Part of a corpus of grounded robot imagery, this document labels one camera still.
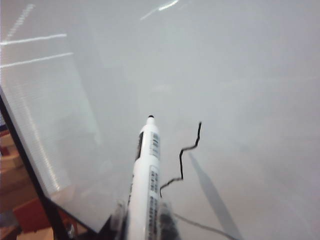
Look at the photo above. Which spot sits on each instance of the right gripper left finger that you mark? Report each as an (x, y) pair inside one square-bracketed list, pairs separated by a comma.
[(120, 221)]

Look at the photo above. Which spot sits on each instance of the white marker pen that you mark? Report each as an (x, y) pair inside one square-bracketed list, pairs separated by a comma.
[(146, 170)]

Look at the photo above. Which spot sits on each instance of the whiteboard with black frame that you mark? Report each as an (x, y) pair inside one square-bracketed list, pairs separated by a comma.
[(225, 87)]

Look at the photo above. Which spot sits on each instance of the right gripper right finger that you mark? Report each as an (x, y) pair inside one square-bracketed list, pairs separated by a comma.
[(168, 222)]

